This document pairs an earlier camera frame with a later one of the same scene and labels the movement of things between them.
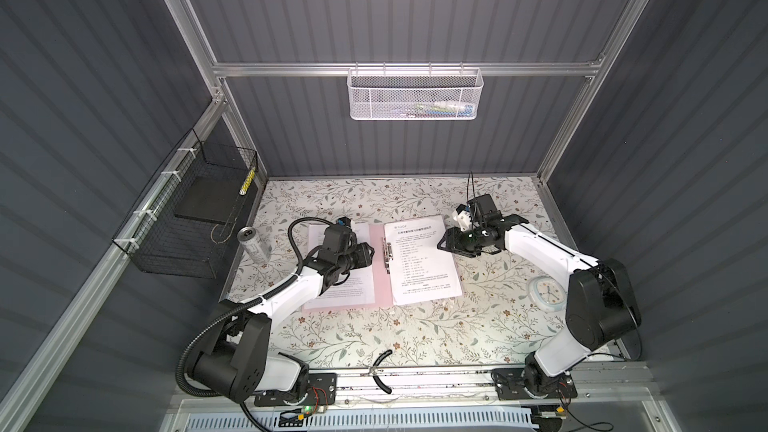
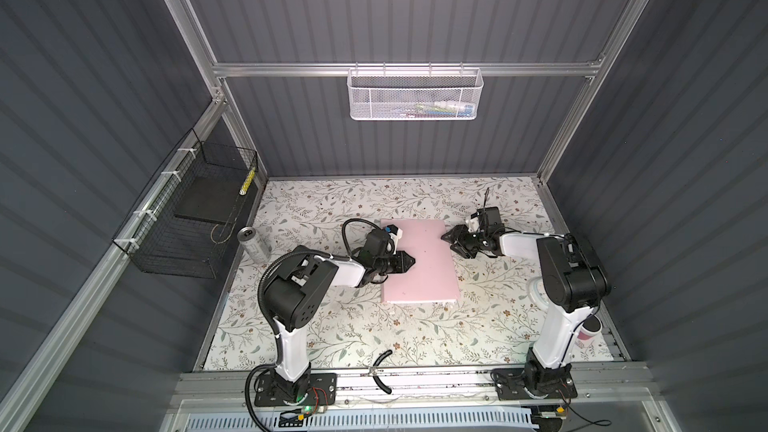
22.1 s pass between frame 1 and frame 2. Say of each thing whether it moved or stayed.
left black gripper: moved
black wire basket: stayed
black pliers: stayed
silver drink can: stayed
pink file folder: moved
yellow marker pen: stayed
